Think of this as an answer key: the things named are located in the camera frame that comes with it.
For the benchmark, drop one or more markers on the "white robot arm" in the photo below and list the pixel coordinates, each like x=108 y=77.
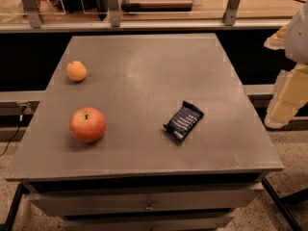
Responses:
x=290 y=92

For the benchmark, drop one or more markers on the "dark blue snack bar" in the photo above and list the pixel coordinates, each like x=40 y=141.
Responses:
x=184 y=120

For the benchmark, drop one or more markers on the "red apple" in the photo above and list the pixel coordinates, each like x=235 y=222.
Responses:
x=87 y=125

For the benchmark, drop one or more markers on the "grey drawer cabinet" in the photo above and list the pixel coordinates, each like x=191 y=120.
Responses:
x=138 y=177

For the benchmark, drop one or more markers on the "orange fruit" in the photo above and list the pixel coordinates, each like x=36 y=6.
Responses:
x=76 y=71

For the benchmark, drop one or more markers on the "metal railing with posts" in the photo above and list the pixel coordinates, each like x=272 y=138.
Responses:
x=107 y=15

